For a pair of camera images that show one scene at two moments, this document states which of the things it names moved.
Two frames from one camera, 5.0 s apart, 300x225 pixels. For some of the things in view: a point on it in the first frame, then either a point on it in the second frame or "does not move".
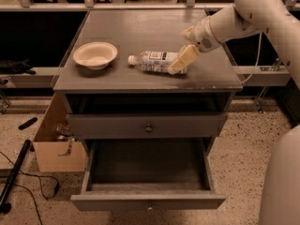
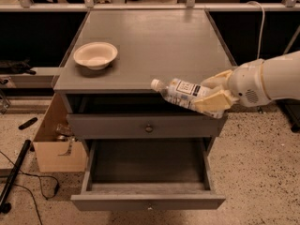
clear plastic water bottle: x=156 y=61 -> x=184 y=94
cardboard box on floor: x=55 y=152 does not move
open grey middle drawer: x=156 y=173 does not move
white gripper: x=202 y=36 -> x=246 y=82
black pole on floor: x=5 y=206 does not move
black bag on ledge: x=7 y=67 does not move
